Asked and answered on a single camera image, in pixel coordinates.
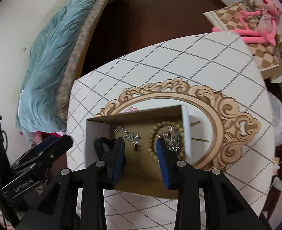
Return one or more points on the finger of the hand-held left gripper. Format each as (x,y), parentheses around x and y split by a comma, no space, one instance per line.
(44,144)
(59,147)

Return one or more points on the pink plush toy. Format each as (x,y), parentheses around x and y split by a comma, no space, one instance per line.
(263,26)

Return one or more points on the black fitness band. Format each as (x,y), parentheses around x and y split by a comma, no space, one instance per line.
(98,146)

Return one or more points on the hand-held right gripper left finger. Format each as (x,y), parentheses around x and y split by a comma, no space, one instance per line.
(119,158)

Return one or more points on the white plastic bag red print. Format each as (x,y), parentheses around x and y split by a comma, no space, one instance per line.
(279,115)

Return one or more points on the diamond-pattern tablecloth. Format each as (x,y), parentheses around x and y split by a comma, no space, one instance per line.
(155,60)

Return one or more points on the brown checkered cushion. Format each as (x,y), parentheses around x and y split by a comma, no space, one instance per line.
(229,12)

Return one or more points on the light blue blanket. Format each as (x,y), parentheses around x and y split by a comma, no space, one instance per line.
(49,64)

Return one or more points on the white cardboard box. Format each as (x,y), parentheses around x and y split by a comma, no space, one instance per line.
(141,172)

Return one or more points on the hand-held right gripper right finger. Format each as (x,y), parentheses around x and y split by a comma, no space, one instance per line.
(161,164)

